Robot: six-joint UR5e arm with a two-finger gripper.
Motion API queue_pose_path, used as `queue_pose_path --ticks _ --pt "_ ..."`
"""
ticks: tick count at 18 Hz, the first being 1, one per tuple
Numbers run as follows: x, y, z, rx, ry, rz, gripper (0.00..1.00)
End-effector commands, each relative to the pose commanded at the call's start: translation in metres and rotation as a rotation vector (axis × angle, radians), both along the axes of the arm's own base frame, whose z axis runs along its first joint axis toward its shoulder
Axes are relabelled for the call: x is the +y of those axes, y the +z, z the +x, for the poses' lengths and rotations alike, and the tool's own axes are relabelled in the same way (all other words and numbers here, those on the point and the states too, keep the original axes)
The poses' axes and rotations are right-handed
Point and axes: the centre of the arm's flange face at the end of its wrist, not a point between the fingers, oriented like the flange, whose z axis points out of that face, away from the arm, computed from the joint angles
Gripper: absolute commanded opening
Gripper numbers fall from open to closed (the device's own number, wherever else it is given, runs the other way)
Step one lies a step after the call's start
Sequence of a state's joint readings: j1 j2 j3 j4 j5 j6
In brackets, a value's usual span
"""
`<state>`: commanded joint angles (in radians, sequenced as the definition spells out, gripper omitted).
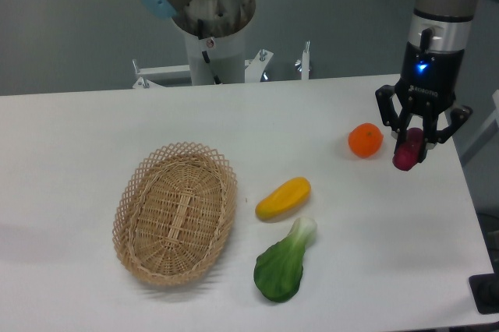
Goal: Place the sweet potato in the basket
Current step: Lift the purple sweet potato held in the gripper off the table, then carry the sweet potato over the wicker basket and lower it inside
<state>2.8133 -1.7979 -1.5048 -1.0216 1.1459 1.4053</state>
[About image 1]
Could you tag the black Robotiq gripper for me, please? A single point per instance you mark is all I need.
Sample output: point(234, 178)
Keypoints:
point(426, 87)

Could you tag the purple sweet potato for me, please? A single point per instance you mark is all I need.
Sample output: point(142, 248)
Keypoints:
point(407, 154)

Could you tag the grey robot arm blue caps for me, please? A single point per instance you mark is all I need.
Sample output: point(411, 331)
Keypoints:
point(438, 26)

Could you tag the oval wicker basket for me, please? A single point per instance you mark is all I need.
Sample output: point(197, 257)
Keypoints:
point(176, 214)

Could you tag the orange tangerine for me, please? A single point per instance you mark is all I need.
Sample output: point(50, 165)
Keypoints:
point(365, 140)

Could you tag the yellow mango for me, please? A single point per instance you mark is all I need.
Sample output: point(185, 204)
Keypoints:
point(288, 196)

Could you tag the black device at table edge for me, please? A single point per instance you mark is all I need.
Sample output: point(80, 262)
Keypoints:
point(485, 292)

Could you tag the green bok choy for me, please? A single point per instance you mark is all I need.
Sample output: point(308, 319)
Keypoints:
point(279, 269)

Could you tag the white frame at right edge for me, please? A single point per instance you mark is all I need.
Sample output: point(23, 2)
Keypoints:
point(483, 135)

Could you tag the white metal clamp bracket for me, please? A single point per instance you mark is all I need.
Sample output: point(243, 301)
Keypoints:
point(303, 65)

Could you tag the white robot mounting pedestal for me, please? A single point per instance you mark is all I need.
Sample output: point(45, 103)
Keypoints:
point(214, 32)

